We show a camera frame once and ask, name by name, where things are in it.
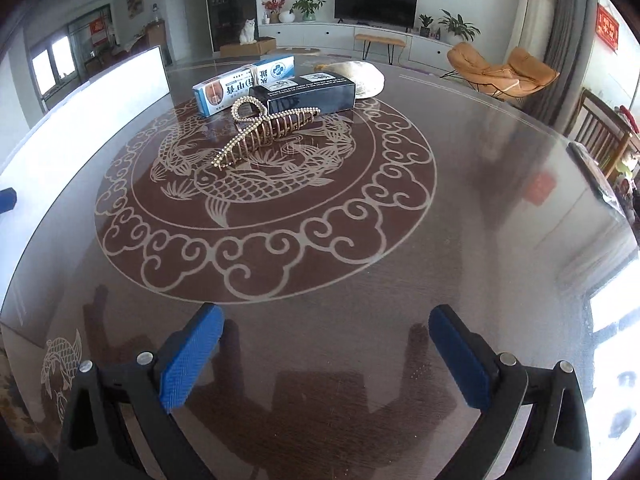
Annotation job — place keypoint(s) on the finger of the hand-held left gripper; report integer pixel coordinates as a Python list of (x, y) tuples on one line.
[(7, 199)]

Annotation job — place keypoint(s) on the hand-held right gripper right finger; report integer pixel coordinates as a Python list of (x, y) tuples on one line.
[(460, 357)]

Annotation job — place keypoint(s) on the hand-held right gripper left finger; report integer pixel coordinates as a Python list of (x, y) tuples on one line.
[(192, 355)]

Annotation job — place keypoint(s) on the pearl hair claw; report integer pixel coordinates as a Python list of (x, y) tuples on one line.
[(260, 135)]

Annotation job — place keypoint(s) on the patterned brown desktop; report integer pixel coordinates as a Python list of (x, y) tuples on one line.
[(350, 240)]

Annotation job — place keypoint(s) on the blue toothpaste box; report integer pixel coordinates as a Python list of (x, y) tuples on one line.
[(220, 92)]

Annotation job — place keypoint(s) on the wooden chair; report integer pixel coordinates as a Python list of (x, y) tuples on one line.
[(597, 130)]

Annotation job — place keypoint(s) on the black rectangular box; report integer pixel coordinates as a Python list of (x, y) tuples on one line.
[(310, 95)]

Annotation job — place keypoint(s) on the cardboard box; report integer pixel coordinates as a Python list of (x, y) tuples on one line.
[(250, 49)]

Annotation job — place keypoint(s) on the orange lounge chair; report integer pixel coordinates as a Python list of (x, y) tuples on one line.
[(480, 67)]

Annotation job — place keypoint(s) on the white round pouch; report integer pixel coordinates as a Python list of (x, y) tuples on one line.
[(367, 80)]

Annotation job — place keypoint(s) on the white cat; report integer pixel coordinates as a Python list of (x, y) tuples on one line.
[(248, 32)]

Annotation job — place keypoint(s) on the dark glass cabinet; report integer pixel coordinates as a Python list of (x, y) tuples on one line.
[(230, 5)]

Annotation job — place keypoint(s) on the red flower vase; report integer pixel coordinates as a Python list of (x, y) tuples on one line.
[(274, 7)]

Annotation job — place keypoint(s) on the wooden bench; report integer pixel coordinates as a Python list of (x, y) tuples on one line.
[(380, 38)]

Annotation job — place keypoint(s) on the large green potted plant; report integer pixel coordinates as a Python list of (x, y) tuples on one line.
[(457, 25)]

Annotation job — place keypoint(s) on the white round vase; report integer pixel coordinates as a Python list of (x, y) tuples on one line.
[(286, 17)]

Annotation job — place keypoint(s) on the small potted plant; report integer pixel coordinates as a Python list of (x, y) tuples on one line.
[(425, 25)]

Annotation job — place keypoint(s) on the white tv cabinet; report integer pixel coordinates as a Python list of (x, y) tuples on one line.
[(340, 32)]

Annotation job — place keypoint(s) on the beige curtain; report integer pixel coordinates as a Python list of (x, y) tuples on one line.
[(532, 15)]

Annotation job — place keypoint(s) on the grey curtain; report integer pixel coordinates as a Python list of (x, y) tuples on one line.
[(570, 25)]

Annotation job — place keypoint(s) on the leafy potted plant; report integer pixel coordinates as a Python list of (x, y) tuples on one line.
[(307, 7)]

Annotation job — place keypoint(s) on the black television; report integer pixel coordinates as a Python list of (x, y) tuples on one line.
[(375, 4)]

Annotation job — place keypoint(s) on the red wall decoration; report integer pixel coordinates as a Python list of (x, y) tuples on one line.
[(607, 26)]

